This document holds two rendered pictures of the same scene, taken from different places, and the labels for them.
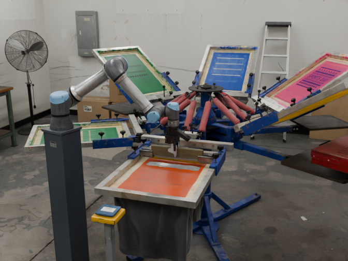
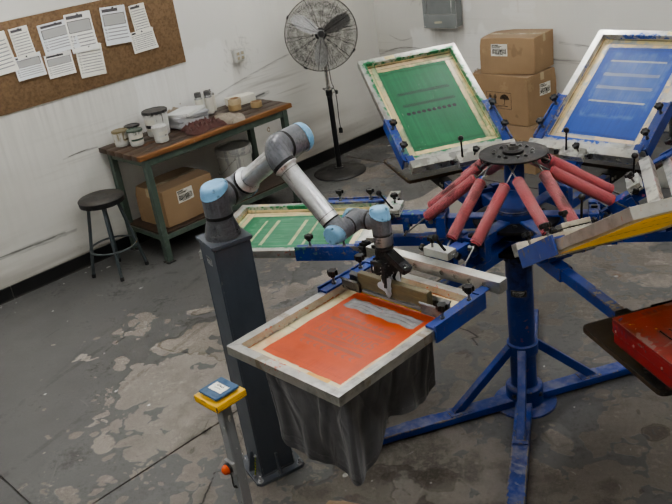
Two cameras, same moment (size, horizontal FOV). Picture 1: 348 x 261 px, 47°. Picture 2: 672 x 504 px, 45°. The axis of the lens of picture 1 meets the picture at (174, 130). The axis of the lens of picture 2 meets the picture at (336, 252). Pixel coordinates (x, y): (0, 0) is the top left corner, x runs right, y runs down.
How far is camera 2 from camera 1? 1.36 m
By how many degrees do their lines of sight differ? 30
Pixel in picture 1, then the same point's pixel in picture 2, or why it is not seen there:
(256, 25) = not seen: outside the picture
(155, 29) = not seen: outside the picture
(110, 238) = (225, 429)
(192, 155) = (414, 298)
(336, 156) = (642, 341)
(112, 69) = (269, 154)
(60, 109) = (212, 210)
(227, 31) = not seen: outside the picture
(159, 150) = (368, 283)
